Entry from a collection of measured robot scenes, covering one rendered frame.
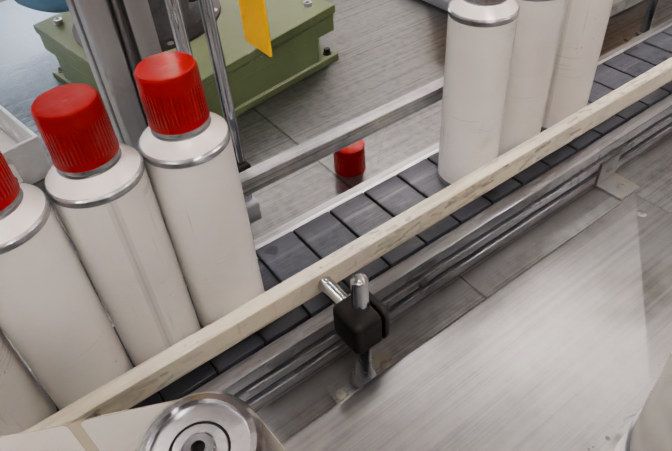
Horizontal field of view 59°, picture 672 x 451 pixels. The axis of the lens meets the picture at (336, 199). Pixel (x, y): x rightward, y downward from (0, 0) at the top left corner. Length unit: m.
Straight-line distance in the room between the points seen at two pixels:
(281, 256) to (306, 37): 0.38
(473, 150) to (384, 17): 0.48
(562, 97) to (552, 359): 0.26
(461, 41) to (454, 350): 0.22
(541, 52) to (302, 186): 0.27
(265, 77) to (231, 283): 0.41
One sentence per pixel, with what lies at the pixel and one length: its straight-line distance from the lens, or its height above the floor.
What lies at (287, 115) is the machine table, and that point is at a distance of 0.74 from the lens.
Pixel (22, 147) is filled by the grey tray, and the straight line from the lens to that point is 0.72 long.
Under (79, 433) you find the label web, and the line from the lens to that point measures 0.22.
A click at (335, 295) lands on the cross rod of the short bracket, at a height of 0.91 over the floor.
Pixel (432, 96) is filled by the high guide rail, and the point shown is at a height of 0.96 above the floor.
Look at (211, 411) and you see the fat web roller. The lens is 0.20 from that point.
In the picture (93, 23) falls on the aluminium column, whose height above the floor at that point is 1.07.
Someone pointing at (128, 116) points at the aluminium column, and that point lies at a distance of 0.48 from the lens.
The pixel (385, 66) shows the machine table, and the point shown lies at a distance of 0.83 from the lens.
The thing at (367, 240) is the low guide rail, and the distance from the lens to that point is 0.45.
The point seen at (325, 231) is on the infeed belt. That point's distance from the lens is 0.51.
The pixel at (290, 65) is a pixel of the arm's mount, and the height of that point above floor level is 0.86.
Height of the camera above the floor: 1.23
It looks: 41 degrees down
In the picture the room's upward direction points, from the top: 5 degrees counter-clockwise
